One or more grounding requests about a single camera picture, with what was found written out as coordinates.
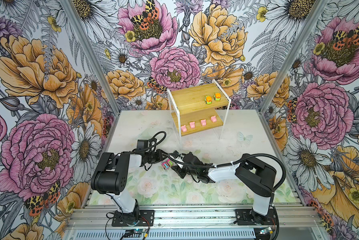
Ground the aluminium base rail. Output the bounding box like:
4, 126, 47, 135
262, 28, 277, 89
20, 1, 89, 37
67, 204, 321, 230

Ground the aluminium right corner post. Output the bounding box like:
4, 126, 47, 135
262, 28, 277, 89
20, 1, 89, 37
259, 0, 330, 114

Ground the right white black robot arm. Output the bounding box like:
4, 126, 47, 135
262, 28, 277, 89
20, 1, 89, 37
167, 152, 286, 225

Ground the white wooden two-tier shelf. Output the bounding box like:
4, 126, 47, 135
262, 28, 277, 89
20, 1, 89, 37
167, 80, 232, 144

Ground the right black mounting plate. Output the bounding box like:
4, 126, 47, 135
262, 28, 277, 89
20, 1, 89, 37
234, 209, 278, 226

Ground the aluminium corner post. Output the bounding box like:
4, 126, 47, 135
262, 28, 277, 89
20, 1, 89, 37
259, 0, 330, 114
61, 1, 120, 117

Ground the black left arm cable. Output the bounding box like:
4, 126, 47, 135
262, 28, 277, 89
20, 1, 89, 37
131, 130, 167, 155

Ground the aluminium left corner post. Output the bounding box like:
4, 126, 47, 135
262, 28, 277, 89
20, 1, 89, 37
61, 1, 120, 117

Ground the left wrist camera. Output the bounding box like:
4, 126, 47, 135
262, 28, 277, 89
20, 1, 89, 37
136, 140, 149, 152

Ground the black mounting plate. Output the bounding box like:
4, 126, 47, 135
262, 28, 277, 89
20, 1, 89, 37
234, 209, 278, 226
110, 210, 155, 227

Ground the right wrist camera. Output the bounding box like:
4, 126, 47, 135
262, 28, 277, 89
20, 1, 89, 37
175, 157, 184, 169

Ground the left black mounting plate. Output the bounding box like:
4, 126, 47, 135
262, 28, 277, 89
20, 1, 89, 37
110, 210, 155, 227

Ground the white vented cable duct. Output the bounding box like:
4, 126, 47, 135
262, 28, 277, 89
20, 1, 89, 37
71, 228, 255, 240

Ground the orange green toy car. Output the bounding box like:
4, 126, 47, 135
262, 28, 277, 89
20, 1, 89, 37
214, 93, 221, 101

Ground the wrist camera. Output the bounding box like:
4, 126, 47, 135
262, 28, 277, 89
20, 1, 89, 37
136, 140, 149, 152
175, 157, 184, 169

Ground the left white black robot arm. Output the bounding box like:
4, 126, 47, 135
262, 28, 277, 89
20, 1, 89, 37
90, 149, 167, 225

